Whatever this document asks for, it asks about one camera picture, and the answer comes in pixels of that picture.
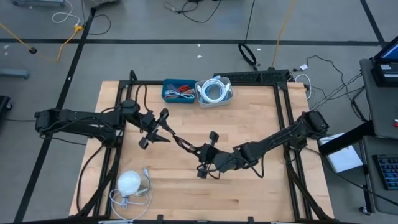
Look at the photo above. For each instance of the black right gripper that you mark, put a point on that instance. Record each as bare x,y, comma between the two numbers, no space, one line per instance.
211,157

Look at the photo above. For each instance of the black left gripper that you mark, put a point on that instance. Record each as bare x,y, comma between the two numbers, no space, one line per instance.
150,124

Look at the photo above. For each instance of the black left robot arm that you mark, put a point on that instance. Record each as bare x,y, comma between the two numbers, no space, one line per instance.
77,119

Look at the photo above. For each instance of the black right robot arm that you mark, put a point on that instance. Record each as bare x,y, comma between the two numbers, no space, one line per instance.
280,137

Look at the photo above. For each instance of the grey translucent plastic bin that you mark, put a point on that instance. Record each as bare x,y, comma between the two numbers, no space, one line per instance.
214,105

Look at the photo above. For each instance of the blue plastic bin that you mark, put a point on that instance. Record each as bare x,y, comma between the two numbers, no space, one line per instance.
178,81

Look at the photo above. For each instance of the clear round plastic stand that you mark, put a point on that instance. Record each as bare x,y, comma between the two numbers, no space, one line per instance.
145,186

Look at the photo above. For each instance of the white dome device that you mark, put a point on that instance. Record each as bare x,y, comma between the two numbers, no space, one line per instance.
128,183

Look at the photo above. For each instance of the black power strip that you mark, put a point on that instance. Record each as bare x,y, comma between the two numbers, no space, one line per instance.
248,76

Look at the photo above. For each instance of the small white tag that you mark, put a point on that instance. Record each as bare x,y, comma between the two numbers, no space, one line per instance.
303,67

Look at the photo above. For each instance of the white paper box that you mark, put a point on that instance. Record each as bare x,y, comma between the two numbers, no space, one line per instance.
343,158

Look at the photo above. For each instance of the short grey equipment base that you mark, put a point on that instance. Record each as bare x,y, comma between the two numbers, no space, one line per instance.
99,2

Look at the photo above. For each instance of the black desk beam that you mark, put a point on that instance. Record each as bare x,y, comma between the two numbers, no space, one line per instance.
345,140

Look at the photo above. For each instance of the black round disc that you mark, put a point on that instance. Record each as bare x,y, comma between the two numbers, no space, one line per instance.
33,50

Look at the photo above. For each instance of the grey metal bar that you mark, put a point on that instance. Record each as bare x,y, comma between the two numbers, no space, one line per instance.
14,73

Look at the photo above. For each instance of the long grey equipment base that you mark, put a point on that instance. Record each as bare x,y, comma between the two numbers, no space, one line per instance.
37,2

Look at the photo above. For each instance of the dark grey keyboard desk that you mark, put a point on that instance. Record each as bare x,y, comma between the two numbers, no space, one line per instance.
382,202

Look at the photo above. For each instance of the black keyboard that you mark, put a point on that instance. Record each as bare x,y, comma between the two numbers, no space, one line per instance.
388,171

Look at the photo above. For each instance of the black device box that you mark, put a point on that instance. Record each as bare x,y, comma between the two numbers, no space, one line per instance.
385,77

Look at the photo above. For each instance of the laptop screen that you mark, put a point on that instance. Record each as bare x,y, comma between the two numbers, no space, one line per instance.
390,53

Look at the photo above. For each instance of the black aluminium table frame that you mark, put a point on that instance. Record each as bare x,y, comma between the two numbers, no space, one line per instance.
149,82

